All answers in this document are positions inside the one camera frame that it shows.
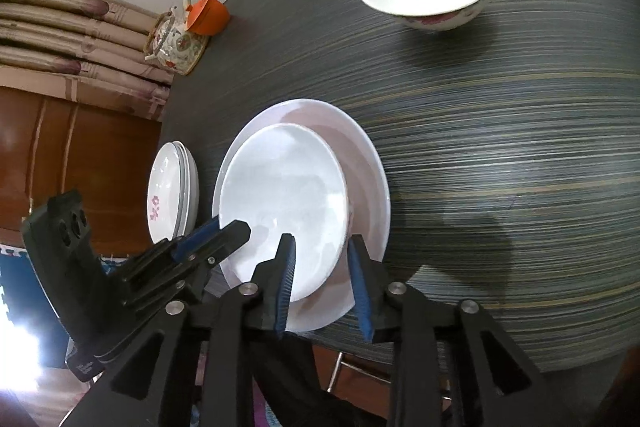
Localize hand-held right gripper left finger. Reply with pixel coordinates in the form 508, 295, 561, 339
62, 233, 297, 427

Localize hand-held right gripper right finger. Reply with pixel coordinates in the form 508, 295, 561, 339
347, 234, 556, 427

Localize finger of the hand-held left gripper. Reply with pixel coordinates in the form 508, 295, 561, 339
122, 220, 252, 310
119, 216, 222, 288

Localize medium blue-rimmed floral plate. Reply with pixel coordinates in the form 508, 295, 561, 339
172, 142, 196, 239

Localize small floral plate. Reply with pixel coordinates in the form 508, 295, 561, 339
147, 141, 189, 244

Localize pink floral bowl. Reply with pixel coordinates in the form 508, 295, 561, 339
219, 123, 349, 303

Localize blue foam mat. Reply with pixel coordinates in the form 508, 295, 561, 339
0, 241, 68, 348

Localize brown wooden door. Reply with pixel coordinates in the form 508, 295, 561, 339
0, 84, 162, 250

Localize floral ceramic teapot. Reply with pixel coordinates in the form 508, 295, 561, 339
144, 0, 209, 76

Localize orange lidded cup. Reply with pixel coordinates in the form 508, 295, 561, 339
187, 0, 231, 37

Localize beige patterned curtain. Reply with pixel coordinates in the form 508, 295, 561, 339
0, 0, 174, 122

